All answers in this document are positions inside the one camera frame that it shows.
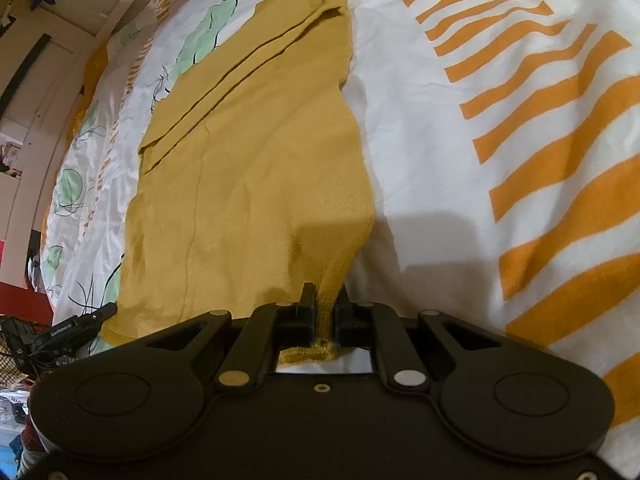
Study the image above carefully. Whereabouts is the mustard yellow knit sweater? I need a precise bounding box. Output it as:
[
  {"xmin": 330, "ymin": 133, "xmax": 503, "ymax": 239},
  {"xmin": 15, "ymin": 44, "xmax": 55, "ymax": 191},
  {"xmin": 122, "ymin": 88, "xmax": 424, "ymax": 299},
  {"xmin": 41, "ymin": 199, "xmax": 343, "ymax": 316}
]
[{"xmin": 101, "ymin": 0, "xmax": 374, "ymax": 364}]

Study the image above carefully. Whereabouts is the white leaf-print duvet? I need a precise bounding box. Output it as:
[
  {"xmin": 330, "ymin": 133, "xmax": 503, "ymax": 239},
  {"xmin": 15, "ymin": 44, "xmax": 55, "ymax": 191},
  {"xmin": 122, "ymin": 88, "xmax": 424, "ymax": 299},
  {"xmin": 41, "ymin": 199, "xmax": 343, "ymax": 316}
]
[{"xmin": 42, "ymin": 0, "xmax": 639, "ymax": 479}]

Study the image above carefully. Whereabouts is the white wooden bed frame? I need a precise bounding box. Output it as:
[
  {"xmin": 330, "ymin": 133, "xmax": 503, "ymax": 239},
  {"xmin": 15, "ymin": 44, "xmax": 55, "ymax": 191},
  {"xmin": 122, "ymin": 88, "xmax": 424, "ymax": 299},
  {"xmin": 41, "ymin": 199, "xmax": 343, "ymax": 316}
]
[{"xmin": 1, "ymin": 0, "xmax": 151, "ymax": 287}]

